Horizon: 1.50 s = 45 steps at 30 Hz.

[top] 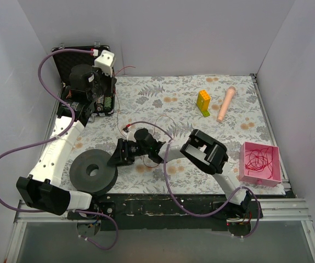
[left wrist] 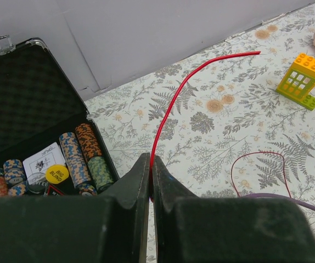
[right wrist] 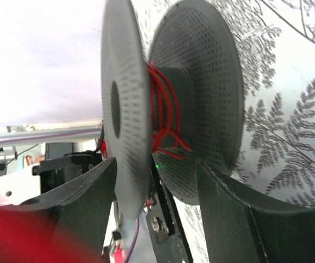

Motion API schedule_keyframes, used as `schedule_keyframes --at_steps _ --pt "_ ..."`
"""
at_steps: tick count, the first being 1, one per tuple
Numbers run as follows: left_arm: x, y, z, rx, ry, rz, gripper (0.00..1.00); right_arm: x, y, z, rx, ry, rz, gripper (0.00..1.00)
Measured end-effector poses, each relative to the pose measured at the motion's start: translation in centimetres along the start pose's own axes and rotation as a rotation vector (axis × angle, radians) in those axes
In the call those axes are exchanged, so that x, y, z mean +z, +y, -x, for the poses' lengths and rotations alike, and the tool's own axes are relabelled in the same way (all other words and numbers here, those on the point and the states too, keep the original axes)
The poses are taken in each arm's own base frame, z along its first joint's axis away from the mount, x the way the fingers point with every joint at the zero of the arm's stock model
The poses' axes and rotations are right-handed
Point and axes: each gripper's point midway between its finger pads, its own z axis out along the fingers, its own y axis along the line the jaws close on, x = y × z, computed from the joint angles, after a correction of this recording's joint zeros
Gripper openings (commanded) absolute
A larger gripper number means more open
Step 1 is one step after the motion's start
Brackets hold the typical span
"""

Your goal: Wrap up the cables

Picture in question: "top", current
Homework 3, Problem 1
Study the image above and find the black cable spool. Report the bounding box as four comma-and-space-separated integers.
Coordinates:
69, 149, 118, 196

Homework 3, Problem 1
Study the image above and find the red thin cable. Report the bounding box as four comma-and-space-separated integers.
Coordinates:
113, 65, 180, 169

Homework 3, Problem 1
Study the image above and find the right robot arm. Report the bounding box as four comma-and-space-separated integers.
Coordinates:
108, 128, 255, 218

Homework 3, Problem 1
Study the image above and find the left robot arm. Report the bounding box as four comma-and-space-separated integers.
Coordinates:
16, 64, 117, 219

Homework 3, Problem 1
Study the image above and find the black poker chip case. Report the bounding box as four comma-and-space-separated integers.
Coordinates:
52, 44, 116, 125

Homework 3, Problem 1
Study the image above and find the black front base bar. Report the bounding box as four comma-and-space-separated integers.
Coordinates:
67, 194, 263, 235

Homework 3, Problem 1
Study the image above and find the floral table mat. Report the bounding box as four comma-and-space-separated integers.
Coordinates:
61, 76, 272, 194

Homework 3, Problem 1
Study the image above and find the yellow toy brick tower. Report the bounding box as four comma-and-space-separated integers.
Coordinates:
196, 90, 211, 112

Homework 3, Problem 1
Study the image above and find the beige toy microphone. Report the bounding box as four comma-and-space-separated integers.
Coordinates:
217, 87, 236, 123

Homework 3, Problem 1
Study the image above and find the pink plastic box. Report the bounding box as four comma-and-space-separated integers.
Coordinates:
239, 142, 282, 187

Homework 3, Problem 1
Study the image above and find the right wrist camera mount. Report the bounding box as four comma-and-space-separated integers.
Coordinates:
122, 124, 135, 141

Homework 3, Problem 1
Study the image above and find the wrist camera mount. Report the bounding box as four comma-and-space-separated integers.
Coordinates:
122, 124, 135, 141
93, 49, 116, 77

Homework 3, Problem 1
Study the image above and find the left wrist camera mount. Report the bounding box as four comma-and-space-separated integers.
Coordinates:
93, 49, 116, 77

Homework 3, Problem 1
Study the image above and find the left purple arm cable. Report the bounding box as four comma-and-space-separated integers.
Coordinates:
0, 48, 119, 250

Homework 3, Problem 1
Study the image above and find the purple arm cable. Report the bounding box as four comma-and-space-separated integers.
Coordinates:
130, 122, 262, 239
0, 48, 119, 250

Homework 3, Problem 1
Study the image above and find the red cable bundle in box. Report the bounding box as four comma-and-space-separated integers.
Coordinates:
244, 145, 275, 180

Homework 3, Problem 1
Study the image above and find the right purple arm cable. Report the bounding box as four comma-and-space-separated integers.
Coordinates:
130, 122, 262, 239

